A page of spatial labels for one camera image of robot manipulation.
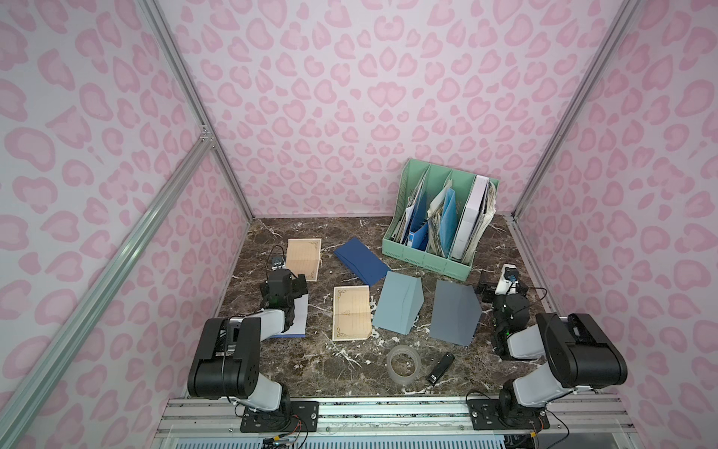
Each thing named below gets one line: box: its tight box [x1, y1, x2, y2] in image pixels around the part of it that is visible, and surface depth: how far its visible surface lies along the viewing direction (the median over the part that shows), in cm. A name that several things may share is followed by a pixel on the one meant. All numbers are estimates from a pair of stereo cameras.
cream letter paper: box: [285, 238, 322, 282], surface depth 109 cm
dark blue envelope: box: [333, 237, 391, 288], surface depth 109 cm
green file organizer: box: [381, 158, 500, 282], surface depth 97 cm
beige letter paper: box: [332, 285, 373, 342], surface depth 94 cm
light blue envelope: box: [372, 271, 425, 336], surface depth 96 cm
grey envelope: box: [430, 279, 483, 347], surface depth 94 cm
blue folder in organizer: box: [439, 187, 458, 258], surface depth 93 cm
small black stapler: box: [427, 351, 456, 387], surface depth 80 cm
